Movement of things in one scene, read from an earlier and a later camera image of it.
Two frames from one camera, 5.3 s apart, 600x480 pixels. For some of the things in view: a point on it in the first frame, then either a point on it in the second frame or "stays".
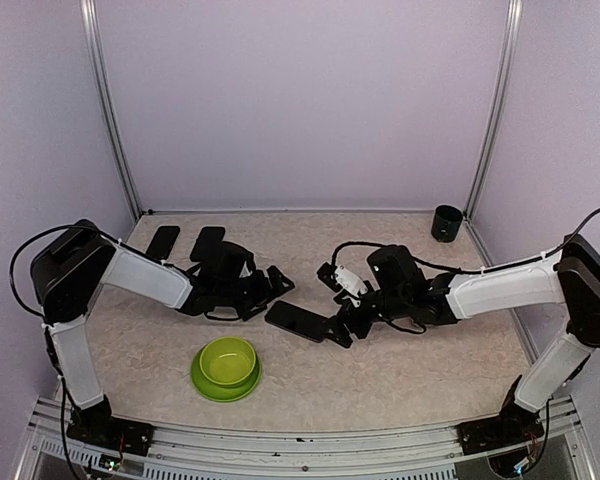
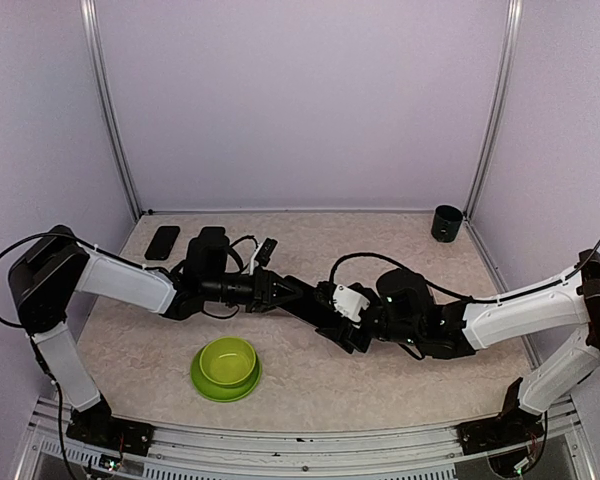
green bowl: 227,360 stays
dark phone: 297,320 → 313,304
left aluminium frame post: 88,9 stays
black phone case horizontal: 162,242 stays
